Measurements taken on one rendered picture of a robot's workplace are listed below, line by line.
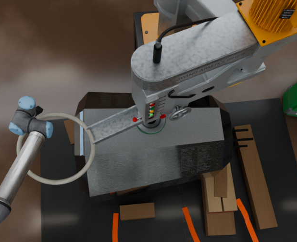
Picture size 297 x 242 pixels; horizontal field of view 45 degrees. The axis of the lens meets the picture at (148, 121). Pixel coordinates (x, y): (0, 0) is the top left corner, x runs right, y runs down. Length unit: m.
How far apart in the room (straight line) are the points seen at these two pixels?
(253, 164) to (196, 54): 1.81
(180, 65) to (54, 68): 2.23
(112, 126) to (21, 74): 1.71
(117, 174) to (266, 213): 1.43
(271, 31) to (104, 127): 1.20
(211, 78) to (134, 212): 1.53
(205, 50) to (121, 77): 1.95
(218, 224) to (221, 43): 1.81
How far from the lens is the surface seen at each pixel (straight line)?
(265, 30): 1.98
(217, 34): 1.93
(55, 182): 2.29
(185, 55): 1.83
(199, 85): 2.11
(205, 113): 2.66
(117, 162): 2.57
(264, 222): 3.38
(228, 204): 3.19
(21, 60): 3.97
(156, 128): 2.54
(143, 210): 3.19
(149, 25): 3.08
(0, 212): 1.80
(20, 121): 2.10
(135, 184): 2.68
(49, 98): 3.71
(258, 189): 3.41
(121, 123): 2.40
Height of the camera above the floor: 3.31
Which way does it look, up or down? 70 degrees down
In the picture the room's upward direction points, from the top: 5 degrees clockwise
